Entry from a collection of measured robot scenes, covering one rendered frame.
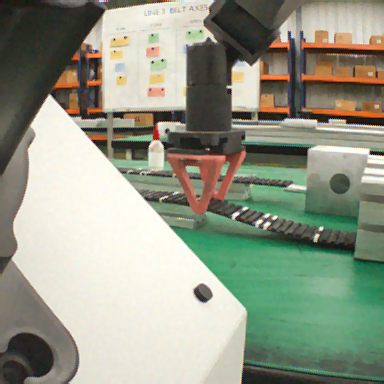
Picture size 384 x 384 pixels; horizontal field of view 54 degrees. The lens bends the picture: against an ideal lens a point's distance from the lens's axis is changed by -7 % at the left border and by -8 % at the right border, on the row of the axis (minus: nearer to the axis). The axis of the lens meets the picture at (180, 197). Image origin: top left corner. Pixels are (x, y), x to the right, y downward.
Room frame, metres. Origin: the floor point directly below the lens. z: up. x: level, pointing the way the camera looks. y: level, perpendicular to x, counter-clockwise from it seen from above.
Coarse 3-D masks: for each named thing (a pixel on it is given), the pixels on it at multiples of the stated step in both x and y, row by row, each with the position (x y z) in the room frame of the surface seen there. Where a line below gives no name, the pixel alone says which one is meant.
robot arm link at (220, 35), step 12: (216, 0) 0.48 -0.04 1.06; (216, 12) 0.48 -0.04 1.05; (204, 24) 0.50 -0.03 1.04; (216, 36) 0.51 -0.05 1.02; (228, 36) 0.48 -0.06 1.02; (276, 36) 0.48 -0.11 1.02; (240, 48) 0.48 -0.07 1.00; (264, 48) 0.48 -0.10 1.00; (240, 60) 0.54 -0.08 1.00; (252, 60) 0.48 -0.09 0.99
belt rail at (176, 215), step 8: (160, 208) 0.51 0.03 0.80; (168, 208) 0.51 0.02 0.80; (176, 208) 0.50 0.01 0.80; (184, 208) 0.50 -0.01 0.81; (160, 216) 0.51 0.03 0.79; (168, 216) 0.51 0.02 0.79; (176, 216) 0.51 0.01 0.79; (184, 216) 0.50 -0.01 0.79; (192, 216) 0.50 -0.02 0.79; (200, 216) 0.51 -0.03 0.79; (168, 224) 0.51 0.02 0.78; (176, 224) 0.50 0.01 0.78; (184, 224) 0.50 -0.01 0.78; (192, 224) 0.49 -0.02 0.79; (200, 224) 0.51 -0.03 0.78
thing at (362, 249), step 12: (372, 180) 0.37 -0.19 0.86; (372, 192) 0.36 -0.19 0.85; (360, 204) 0.37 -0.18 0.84; (372, 204) 0.36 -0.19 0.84; (360, 216) 0.37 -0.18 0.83; (372, 216) 0.36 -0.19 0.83; (360, 228) 0.38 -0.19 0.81; (372, 228) 0.37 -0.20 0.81; (360, 240) 0.37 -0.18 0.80; (372, 240) 0.36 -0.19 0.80; (360, 252) 0.37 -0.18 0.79; (372, 252) 0.36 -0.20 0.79
